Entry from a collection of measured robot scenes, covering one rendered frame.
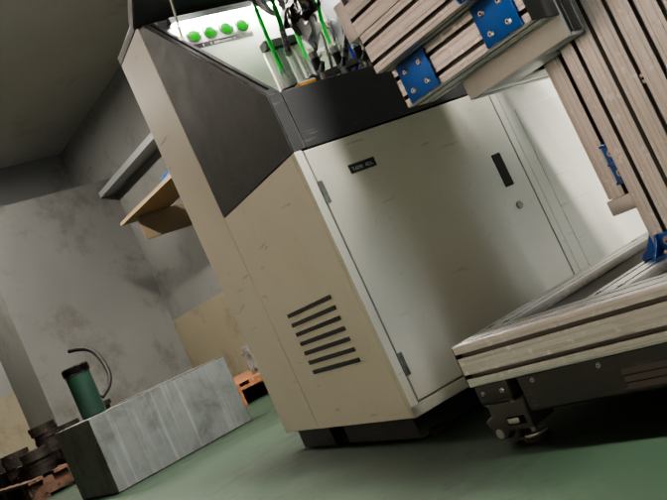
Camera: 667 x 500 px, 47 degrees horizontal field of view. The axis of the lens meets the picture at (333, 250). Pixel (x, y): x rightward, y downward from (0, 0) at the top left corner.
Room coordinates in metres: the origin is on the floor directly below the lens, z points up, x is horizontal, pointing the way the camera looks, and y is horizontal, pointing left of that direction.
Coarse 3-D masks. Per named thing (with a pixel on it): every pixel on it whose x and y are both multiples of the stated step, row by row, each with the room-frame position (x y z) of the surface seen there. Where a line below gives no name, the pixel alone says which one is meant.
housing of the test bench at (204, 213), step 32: (128, 32) 2.48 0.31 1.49; (128, 64) 2.59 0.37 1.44; (160, 96) 2.46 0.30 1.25; (160, 128) 2.56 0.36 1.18; (192, 160) 2.44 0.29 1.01; (192, 192) 2.54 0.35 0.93; (224, 224) 2.42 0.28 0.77; (224, 256) 2.51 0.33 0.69; (224, 288) 2.62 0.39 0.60; (256, 320) 2.50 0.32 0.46; (256, 352) 2.60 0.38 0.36; (288, 384) 2.47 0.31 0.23; (288, 416) 2.57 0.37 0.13
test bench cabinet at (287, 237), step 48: (288, 192) 2.00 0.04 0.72; (240, 240) 2.36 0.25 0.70; (288, 240) 2.10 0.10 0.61; (336, 240) 1.90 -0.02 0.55; (288, 288) 2.21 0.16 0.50; (336, 288) 1.98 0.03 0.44; (288, 336) 2.34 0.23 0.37; (336, 336) 2.08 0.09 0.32; (384, 336) 1.91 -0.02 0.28; (336, 384) 2.19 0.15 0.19; (384, 384) 1.96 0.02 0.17; (384, 432) 2.12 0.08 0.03; (432, 432) 1.94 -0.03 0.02
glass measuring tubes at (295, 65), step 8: (272, 40) 2.53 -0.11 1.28; (280, 40) 2.54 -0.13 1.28; (296, 40) 2.57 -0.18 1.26; (264, 48) 2.52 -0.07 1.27; (280, 48) 2.54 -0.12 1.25; (296, 48) 2.58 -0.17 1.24; (264, 56) 2.54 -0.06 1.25; (272, 56) 2.52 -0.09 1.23; (280, 56) 2.54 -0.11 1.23; (296, 56) 2.59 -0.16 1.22; (272, 64) 2.54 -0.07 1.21; (288, 64) 2.54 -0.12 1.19; (296, 64) 2.56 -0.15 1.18; (304, 64) 2.58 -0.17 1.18; (272, 72) 2.54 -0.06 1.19; (288, 72) 2.54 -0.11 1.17; (296, 72) 2.57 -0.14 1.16; (304, 72) 2.59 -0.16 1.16; (280, 80) 2.54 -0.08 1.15; (296, 80) 2.54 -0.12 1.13; (280, 88) 2.53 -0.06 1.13
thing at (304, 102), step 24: (360, 72) 2.04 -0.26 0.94; (384, 72) 2.08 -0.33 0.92; (288, 96) 1.93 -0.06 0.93; (312, 96) 1.96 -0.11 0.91; (336, 96) 1.99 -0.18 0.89; (360, 96) 2.02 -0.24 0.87; (384, 96) 2.06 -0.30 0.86; (456, 96) 2.17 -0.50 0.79; (312, 120) 1.94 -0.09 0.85; (336, 120) 1.98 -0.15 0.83; (360, 120) 2.01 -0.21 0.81; (384, 120) 2.04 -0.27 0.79; (312, 144) 1.93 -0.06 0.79
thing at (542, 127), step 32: (512, 96) 2.27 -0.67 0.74; (544, 96) 2.33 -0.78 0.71; (512, 128) 2.24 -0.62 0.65; (544, 128) 2.29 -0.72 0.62; (544, 160) 2.27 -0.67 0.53; (576, 160) 2.32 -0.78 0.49; (544, 192) 2.24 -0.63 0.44; (576, 192) 2.30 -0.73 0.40; (576, 224) 2.27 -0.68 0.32; (608, 224) 2.33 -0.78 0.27; (640, 224) 2.39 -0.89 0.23; (576, 256) 2.24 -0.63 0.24
